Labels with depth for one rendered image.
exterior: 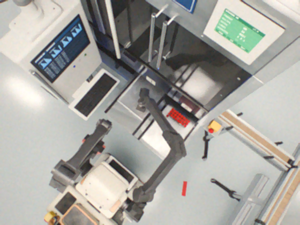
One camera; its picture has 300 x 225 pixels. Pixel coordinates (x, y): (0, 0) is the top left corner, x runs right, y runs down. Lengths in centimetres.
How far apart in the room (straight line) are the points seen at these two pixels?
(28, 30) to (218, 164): 226
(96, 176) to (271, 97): 250
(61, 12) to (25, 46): 27
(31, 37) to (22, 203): 200
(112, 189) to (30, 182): 174
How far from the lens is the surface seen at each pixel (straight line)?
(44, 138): 285
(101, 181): 124
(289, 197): 200
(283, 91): 332
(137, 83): 185
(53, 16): 137
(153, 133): 174
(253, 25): 80
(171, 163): 118
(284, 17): 76
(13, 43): 140
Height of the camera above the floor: 260
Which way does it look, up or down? 75 degrees down
